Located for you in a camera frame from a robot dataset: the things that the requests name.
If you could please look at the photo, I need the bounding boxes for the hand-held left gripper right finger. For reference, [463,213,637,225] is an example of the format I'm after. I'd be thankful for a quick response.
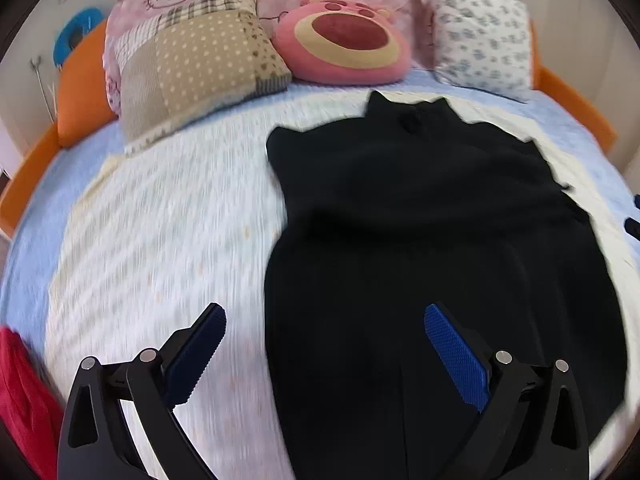
[423,302,591,480]

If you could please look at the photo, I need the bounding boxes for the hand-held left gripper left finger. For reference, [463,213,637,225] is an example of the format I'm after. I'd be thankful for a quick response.
[57,302,228,480]

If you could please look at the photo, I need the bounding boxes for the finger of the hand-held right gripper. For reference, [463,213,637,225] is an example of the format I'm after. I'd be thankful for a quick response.
[622,194,640,241]

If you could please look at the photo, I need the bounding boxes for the black sweater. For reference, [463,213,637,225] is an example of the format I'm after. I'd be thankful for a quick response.
[265,89,628,480]

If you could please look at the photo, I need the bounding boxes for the cream dotted blanket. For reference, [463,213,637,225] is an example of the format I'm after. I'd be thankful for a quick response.
[45,105,640,480]

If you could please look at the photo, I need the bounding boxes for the red garment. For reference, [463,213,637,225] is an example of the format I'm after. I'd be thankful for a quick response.
[0,327,66,480]

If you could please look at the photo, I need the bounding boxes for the white floral pillow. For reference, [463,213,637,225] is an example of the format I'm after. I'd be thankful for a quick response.
[427,0,533,103]

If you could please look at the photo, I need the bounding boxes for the orange sofa bed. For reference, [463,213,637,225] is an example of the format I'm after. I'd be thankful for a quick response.
[0,20,618,241]

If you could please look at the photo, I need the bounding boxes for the beige patchwork pillow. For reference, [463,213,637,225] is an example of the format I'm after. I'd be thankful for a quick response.
[114,0,293,145]

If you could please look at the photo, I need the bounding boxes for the white dried branches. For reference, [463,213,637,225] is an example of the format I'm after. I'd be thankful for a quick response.
[29,57,57,123]

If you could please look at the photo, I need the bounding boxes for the pink bear cushion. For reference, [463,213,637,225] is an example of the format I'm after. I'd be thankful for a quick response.
[272,0,412,86]

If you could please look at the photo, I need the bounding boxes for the blue swim ring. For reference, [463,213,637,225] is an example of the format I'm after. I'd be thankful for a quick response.
[54,6,105,66]

